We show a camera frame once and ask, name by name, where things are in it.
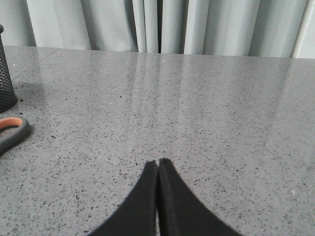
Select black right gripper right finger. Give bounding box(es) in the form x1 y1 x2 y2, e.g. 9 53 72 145
157 158 240 236

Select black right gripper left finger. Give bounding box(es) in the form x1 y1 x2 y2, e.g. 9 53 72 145
90 161 158 236

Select grey orange scissors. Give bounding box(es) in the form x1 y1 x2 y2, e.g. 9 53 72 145
0 117 30 154

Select black mesh pen holder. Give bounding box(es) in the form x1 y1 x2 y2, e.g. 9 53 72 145
0 39 18 113

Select grey curtain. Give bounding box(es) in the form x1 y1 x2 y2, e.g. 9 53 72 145
0 0 315 59

